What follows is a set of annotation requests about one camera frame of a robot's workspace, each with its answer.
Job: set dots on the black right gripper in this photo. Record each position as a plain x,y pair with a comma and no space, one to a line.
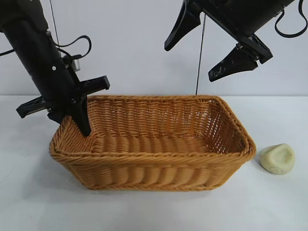
243,14

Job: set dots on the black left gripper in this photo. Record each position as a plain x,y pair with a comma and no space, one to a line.
48,72

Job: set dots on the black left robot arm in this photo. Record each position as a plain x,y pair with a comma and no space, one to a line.
21,13

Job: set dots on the silver cylindrical connector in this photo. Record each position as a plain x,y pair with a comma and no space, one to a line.
77,65

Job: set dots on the pale yellow egg yolk pastry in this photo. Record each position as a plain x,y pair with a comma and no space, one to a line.
278,157

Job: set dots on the tan woven wicker basket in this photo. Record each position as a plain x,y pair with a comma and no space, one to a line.
154,149

